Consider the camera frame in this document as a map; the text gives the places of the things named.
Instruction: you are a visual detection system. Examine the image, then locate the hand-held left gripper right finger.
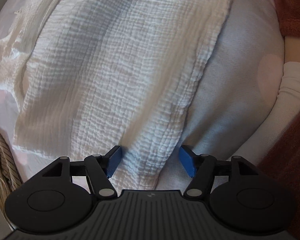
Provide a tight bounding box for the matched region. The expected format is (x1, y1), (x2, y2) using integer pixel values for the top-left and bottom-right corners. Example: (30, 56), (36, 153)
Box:
(179, 145), (269, 200)

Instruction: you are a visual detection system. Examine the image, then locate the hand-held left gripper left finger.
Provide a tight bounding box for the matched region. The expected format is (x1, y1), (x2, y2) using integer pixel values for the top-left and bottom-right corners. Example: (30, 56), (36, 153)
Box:
(31, 145), (122, 200)

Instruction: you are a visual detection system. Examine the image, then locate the white crinkled garment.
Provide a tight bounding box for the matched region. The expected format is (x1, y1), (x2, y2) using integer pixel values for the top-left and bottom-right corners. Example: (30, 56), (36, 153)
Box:
(0, 0), (237, 191)

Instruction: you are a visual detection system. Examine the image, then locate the polka dot bed sheet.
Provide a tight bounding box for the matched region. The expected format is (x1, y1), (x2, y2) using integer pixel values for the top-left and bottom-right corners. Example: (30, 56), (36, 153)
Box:
(0, 0), (288, 233)

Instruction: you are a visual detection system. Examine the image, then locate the olive striped garment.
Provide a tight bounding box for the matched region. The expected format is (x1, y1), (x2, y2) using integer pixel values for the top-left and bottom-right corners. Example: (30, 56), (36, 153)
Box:
(0, 126), (22, 221)

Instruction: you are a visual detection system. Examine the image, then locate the white ribbed sock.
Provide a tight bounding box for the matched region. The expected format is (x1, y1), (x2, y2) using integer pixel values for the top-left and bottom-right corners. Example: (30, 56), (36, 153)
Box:
(272, 61), (300, 141)

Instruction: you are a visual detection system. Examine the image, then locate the person's leg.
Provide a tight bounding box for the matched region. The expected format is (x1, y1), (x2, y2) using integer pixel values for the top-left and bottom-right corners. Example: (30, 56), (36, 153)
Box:
(283, 37), (300, 64)

